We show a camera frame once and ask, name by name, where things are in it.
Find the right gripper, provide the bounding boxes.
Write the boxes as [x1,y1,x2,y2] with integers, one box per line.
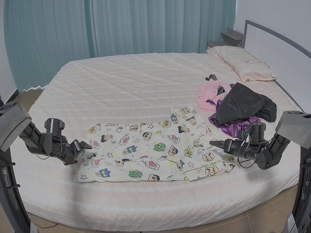
[209,139,245,158]

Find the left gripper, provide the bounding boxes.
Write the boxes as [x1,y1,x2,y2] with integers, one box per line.
[57,136,93,166]

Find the white printed pyjama top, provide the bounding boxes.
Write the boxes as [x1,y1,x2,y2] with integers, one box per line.
[73,106,237,183]

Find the bed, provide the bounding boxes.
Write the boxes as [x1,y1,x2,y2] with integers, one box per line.
[18,20,311,227]

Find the purple satin garment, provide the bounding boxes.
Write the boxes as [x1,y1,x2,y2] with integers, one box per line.
[206,83,262,138]

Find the black garment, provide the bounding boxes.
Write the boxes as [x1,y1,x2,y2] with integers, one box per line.
[216,82,277,127]

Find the pink garment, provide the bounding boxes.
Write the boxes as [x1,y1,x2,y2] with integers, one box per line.
[197,79,232,112]

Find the small grey garment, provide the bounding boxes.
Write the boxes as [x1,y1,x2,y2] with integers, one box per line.
[205,74,226,96]

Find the cream pillow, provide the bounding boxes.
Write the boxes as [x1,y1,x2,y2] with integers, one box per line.
[205,46,278,82]

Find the grey bedside table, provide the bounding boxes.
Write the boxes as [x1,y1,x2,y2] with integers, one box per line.
[207,28,243,49]

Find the blue-green curtain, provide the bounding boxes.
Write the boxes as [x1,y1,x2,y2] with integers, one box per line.
[92,0,237,56]
[4,0,99,92]

